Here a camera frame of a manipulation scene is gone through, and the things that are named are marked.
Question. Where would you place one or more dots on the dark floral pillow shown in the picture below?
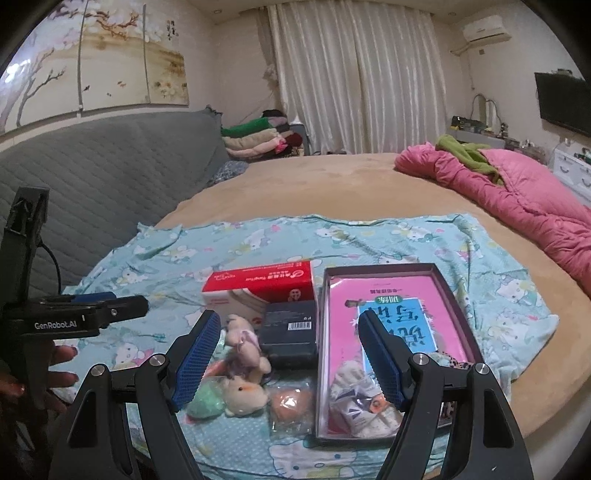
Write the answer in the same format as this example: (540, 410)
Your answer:
(228, 170)

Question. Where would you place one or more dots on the red white tissue box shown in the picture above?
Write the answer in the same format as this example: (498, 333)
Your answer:
(245, 292)

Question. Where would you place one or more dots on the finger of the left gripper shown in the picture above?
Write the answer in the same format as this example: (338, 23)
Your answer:
(92, 298)
(120, 309)

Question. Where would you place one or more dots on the teal cartoon bedsheet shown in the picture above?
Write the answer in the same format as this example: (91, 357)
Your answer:
(504, 309)

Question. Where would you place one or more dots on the green garment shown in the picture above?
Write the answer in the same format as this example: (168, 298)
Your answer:
(471, 156)

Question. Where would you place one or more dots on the dark frame pink tray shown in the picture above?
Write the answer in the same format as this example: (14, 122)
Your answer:
(375, 321)

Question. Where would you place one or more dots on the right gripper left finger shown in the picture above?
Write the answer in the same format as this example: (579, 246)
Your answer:
(123, 424)

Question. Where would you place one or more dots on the stack of folded blankets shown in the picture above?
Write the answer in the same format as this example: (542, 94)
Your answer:
(270, 136)

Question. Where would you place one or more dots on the white air conditioner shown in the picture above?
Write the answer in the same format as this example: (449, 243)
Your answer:
(486, 29)

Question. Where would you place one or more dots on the pink blue book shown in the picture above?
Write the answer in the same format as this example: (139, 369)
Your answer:
(419, 308)

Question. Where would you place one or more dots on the cluttered side table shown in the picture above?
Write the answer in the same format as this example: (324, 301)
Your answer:
(483, 125)

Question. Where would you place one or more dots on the blossom wall painting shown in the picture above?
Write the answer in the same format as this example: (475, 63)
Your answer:
(94, 55)

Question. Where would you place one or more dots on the white curtain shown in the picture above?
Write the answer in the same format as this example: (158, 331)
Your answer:
(363, 77)

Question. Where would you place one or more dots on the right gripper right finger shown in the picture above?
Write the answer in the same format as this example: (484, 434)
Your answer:
(485, 441)

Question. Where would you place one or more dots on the tan bed blanket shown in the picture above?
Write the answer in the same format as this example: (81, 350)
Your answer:
(553, 395)

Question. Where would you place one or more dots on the person's left hand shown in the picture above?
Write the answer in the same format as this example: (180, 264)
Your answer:
(42, 356)

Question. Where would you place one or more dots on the beige bunny plush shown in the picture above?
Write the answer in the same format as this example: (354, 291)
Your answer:
(245, 358)

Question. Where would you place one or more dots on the green fluffy ball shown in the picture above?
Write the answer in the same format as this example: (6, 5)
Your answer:
(207, 402)

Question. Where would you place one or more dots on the grey quilted headboard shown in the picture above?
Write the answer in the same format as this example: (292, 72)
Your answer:
(105, 177)

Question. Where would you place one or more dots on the dark blue small box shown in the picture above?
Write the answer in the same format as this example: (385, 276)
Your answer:
(288, 335)

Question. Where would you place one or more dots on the black wall television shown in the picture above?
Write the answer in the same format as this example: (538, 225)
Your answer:
(564, 101)

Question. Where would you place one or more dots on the white blue wipes packet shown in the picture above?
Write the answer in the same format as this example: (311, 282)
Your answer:
(358, 405)

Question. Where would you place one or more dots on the white drawer cabinet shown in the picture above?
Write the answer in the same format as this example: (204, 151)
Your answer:
(573, 173)

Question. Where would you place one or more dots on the pink quilt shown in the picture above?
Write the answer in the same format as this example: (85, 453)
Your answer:
(531, 201)

